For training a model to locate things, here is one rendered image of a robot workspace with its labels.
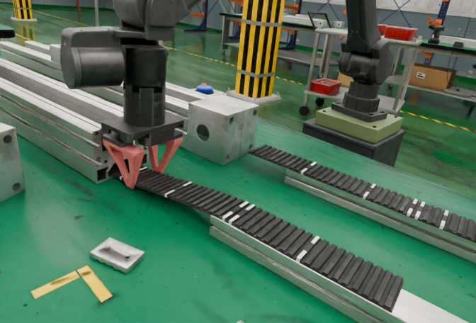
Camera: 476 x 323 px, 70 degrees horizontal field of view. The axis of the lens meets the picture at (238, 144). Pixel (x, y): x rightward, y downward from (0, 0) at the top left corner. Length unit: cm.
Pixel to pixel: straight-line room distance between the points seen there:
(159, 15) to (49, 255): 30
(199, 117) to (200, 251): 28
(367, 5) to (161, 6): 49
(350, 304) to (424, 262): 15
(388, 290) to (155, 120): 34
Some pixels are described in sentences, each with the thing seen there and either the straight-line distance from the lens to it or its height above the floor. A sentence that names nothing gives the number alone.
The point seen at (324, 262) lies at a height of 81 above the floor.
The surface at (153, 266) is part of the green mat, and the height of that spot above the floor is 78.
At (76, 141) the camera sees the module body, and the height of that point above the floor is 84.
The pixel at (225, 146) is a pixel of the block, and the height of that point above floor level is 82.
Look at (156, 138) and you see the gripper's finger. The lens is 49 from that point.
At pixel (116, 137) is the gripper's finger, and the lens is 50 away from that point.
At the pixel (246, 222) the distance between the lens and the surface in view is 42.
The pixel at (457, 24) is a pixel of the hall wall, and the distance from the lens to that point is 804.
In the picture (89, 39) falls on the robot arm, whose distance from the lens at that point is 44.
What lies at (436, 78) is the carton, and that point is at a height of 36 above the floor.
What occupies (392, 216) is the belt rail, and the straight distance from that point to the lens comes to 53.
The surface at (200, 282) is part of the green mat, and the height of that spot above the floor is 78.
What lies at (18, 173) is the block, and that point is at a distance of 55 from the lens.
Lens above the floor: 106
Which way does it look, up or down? 23 degrees down
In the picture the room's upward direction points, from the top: 6 degrees clockwise
